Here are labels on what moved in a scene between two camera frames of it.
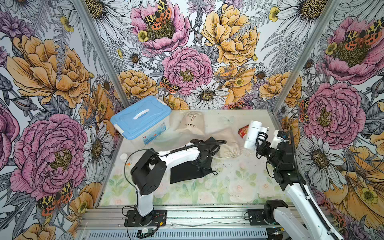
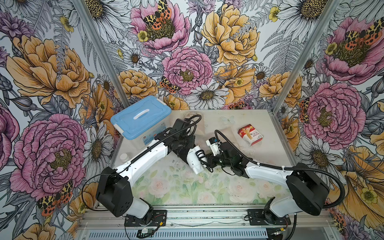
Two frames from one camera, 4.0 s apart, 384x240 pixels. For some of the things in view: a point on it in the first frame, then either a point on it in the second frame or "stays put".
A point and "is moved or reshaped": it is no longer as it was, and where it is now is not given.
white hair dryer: (255, 128) is moved or reshaped
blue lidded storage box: (142, 122) stays put
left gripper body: (206, 162) → (184, 140)
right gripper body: (266, 151) → (219, 160)
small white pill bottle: (123, 156) stays put
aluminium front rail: (183, 223) stays put
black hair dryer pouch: (189, 171) is moved or reshaped
